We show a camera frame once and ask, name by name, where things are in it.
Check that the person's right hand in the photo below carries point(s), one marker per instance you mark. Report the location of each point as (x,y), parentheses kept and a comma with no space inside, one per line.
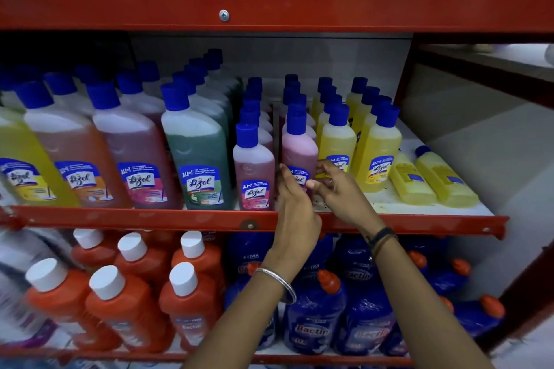
(346,202)

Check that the person's left hand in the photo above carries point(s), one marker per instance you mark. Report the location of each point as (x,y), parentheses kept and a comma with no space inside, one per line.
(296,225)

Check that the person's left fingers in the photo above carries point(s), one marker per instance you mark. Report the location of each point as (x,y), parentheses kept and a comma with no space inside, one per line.
(288,178)

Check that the person's right fingers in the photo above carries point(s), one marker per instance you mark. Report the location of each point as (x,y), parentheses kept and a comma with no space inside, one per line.
(329,171)

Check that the small pink cleaner bottle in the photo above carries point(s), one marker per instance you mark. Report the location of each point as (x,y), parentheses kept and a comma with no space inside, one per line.
(298,148)

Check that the person's left forearm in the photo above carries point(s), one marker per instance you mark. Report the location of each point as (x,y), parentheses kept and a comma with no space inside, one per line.
(251,325)

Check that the person's right forearm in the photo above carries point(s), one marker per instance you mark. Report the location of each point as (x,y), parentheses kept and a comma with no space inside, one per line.
(424,316)

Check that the rows of pink blue-capped bottles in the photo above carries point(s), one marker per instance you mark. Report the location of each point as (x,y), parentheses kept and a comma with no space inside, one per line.
(254,165)

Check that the rows of small yellow bottles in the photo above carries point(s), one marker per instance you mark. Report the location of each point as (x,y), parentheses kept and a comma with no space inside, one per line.
(376,152)

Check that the black wrist band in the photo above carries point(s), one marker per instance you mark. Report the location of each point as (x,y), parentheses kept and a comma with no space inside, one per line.
(383,236)

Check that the silver bangle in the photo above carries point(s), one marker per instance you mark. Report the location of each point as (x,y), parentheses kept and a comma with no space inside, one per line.
(283,280)

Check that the group of blue orange-capped bottles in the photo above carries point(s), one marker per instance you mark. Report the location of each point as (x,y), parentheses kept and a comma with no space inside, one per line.
(320,316)

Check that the group of large cleaner bottles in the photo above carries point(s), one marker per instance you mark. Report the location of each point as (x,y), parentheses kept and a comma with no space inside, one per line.
(130,143)

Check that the group of orange white-capped bottles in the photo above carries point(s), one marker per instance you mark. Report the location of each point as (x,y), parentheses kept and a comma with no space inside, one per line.
(125,303)

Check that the red metal shelf rack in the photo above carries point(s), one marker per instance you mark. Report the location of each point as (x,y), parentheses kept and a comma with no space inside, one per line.
(130,0)

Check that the white purple refill pouch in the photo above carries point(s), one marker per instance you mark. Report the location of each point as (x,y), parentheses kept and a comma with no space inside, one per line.
(26,251)

